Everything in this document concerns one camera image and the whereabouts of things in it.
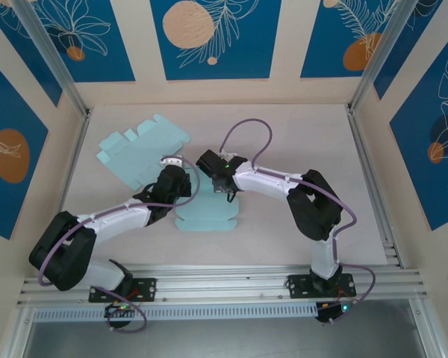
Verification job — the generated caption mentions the light blue paper box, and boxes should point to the light blue paper box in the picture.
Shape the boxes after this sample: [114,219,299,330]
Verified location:
[96,113,192,190]
[173,182,242,233]

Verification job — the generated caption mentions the small electronics board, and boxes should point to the small electronics board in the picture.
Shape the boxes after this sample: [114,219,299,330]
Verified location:
[315,300,359,324]
[104,302,137,320]

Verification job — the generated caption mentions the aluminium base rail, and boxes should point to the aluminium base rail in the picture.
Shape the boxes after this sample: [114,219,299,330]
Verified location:
[16,264,429,307]

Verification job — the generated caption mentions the grey slotted cable duct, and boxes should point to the grey slotted cable duct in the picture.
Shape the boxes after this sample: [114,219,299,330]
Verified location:
[31,302,320,322]

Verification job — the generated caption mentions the aluminium frame post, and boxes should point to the aluminium frame post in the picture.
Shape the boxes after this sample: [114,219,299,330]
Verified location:
[13,0,91,119]
[349,0,421,113]

